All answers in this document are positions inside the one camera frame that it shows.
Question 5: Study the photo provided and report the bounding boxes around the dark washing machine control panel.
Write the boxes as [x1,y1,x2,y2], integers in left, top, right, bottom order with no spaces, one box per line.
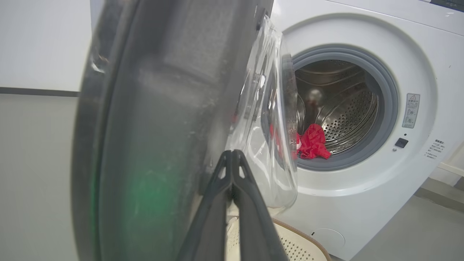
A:
[430,0,464,12]

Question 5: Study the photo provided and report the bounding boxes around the round white filter cover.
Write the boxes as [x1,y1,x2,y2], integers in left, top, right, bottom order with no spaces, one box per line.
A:
[312,228,346,251]

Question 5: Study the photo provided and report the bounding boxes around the cream perforated laundry basket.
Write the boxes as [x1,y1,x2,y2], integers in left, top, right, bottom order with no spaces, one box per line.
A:
[225,214,332,261]

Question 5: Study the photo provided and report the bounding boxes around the white front-load washing machine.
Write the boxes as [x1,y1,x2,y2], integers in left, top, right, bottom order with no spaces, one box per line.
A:
[270,0,464,261]

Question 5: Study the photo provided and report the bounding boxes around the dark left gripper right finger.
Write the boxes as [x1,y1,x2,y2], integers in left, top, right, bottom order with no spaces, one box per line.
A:
[232,149,289,261]

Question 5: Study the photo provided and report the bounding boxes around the stainless steel washing machine drum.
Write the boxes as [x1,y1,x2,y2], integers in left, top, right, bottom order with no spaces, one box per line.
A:
[294,60,380,156]

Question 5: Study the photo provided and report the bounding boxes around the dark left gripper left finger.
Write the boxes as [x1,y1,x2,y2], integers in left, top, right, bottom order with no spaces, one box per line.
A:
[178,150,233,261]

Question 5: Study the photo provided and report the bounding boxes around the grey warning sticker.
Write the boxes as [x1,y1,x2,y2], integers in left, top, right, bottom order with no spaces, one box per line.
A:
[402,94,421,129]

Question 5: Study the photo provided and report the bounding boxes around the black washing machine door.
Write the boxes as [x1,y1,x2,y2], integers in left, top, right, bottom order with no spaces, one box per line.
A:
[71,0,299,261]

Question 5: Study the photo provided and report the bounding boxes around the red jersey with white trim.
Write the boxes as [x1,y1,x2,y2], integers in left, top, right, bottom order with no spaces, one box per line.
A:
[270,123,331,160]

